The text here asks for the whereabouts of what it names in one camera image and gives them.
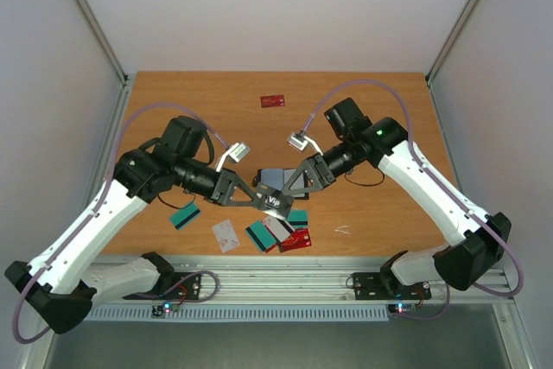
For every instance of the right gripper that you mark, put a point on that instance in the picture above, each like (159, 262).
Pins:
(318, 171)

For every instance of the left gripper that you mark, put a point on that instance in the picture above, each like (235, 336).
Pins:
(220, 189)

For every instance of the black leather card holder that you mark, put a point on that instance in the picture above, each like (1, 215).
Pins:
(276, 178)

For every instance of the black VIP card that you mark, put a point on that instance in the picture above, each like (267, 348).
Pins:
(273, 202)

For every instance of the white floral VIP card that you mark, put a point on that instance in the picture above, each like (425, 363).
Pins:
(226, 237)

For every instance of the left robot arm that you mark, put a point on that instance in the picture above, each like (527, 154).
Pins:
(54, 283)

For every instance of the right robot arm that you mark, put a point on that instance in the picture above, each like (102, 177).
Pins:
(475, 239)

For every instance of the large teal card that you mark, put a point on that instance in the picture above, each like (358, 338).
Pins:
(298, 219)

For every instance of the teal card with black stripe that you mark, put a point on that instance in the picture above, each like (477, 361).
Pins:
(259, 235)

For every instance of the teal card far left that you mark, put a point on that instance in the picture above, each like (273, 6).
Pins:
(184, 216)

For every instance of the white card with black stripe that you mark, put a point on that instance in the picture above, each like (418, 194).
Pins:
(279, 228)

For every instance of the red card in pile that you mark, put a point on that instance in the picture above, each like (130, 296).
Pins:
(299, 239)

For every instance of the dark red card under pile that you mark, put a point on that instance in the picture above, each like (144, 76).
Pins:
(269, 247)

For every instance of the lone red card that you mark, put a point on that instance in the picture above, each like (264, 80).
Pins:
(270, 101)

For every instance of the left controller board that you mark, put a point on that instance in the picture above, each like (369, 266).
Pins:
(164, 310)

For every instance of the controller board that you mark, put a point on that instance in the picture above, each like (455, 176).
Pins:
(164, 310)
(402, 308)

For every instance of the right controller board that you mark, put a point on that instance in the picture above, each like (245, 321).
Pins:
(402, 308)

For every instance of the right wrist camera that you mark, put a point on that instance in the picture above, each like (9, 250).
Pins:
(300, 141)

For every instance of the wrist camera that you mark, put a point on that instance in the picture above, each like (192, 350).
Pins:
(234, 154)
(300, 141)

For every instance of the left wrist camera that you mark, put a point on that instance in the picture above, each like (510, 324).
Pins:
(234, 154)

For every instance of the aluminium front rail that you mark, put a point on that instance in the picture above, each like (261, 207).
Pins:
(283, 279)

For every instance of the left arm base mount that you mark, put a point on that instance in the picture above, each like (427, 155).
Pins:
(170, 284)

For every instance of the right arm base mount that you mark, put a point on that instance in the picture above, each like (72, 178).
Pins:
(383, 285)

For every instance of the white slotted cable duct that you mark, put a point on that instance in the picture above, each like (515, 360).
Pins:
(241, 313)

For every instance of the left rear aluminium post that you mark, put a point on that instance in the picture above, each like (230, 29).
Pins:
(99, 34)

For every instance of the aluminium post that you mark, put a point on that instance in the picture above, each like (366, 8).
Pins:
(99, 34)
(467, 10)

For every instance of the right rear aluminium post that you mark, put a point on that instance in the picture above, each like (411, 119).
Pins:
(467, 10)

